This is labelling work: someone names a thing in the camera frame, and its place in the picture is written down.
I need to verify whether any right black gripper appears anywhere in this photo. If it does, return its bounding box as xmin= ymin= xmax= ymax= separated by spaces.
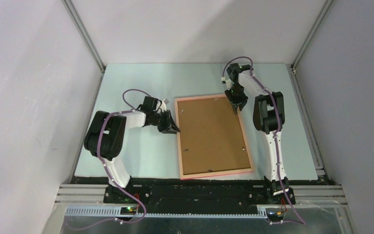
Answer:
xmin=224 ymin=83 xmax=248 ymax=112

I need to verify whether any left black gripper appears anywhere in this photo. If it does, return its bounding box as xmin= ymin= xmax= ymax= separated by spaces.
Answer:
xmin=151 ymin=110 xmax=180 ymax=134

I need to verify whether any brown backing board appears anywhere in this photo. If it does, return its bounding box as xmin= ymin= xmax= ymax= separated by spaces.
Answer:
xmin=177 ymin=97 xmax=251 ymax=176

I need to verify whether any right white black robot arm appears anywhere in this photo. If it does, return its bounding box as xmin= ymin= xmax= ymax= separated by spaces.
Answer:
xmin=221 ymin=63 xmax=288 ymax=204

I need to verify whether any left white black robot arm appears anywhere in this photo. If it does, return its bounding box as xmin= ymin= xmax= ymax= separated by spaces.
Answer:
xmin=83 ymin=96 xmax=180 ymax=203

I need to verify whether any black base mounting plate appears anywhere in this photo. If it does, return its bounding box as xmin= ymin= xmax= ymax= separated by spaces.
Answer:
xmin=75 ymin=177 xmax=329 ymax=212

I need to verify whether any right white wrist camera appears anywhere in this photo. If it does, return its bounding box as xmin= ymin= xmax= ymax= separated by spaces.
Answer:
xmin=221 ymin=77 xmax=232 ymax=90

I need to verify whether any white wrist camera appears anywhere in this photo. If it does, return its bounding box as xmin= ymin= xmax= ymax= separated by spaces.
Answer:
xmin=221 ymin=77 xmax=232 ymax=90
xmin=159 ymin=98 xmax=169 ymax=112

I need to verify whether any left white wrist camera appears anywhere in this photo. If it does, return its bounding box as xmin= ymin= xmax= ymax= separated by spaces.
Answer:
xmin=159 ymin=98 xmax=169 ymax=112

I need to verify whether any aluminium front rail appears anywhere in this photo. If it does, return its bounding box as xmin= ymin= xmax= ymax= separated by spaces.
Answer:
xmin=55 ymin=185 xmax=348 ymax=218

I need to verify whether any right aluminium corner post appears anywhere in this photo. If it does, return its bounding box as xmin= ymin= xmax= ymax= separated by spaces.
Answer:
xmin=291 ymin=0 xmax=335 ymax=69

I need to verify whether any aluminium corner post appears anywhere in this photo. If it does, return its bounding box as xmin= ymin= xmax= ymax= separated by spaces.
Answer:
xmin=61 ymin=0 xmax=106 ymax=73
xmin=291 ymin=0 xmax=335 ymax=69

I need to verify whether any left aluminium corner post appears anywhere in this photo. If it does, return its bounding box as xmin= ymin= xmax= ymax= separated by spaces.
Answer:
xmin=61 ymin=0 xmax=106 ymax=73

